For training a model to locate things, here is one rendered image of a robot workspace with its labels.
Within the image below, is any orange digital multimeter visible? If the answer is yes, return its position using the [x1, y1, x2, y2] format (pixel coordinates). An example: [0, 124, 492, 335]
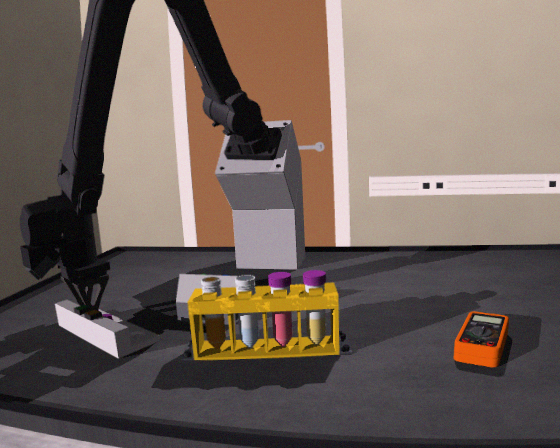
[454, 312, 509, 367]

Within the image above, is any white key housing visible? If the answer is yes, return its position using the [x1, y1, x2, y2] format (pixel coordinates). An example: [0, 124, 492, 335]
[176, 274, 238, 322]

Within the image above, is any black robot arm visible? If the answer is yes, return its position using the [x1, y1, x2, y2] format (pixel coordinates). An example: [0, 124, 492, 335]
[20, 0, 282, 280]

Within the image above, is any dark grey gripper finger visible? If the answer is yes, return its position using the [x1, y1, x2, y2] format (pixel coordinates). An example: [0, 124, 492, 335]
[61, 276, 93, 306]
[72, 274, 109, 311]

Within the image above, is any dark grey table edge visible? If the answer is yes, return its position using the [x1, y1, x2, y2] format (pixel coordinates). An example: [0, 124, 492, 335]
[0, 244, 560, 448]

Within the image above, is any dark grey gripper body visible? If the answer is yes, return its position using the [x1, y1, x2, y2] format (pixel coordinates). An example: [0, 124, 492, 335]
[57, 232, 110, 283]

